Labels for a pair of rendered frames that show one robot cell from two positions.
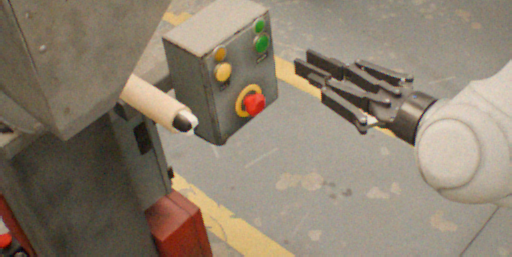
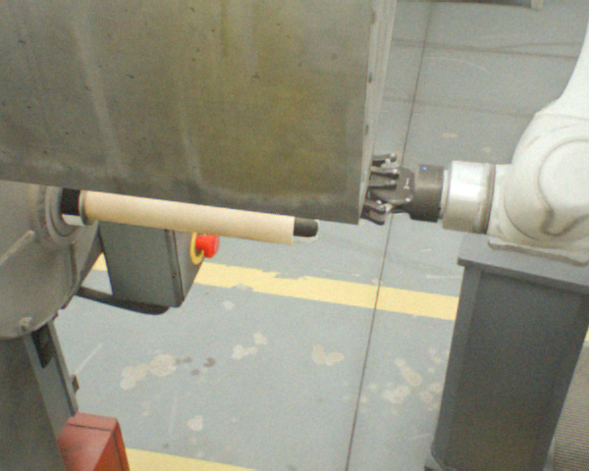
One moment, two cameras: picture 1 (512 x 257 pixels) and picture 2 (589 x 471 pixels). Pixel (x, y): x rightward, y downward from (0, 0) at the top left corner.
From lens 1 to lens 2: 40 cm
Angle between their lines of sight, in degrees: 28
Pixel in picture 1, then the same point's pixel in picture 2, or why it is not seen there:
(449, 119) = (569, 142)
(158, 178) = (62, 396)
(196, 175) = not seen: hidden behind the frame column
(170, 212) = (80, 441)
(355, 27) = not seen: hidden behind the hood
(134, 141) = (33, 350)
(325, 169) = (172, 346)
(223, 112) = (183, 261)
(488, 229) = (374, 345)
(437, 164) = (574, 192)
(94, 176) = (7, 413)
